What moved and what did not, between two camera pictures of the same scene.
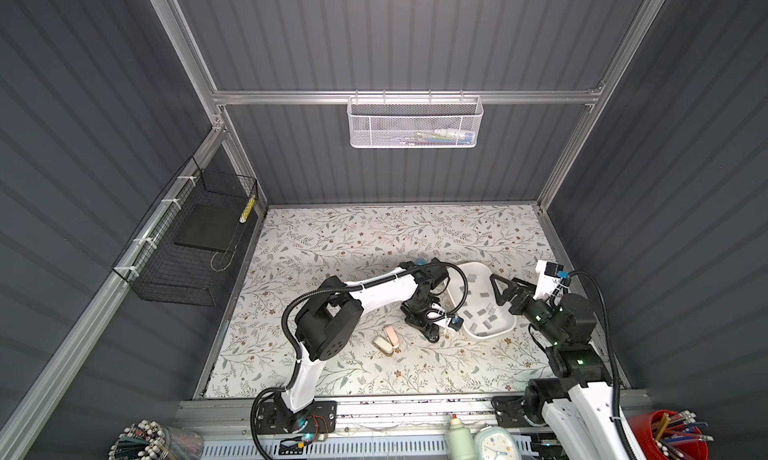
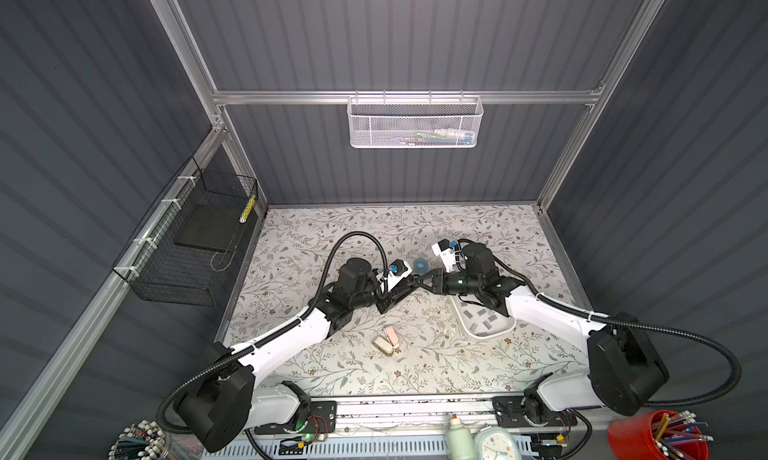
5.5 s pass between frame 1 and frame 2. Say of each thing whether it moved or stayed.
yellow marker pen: stayed
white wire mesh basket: stayed
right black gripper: moved
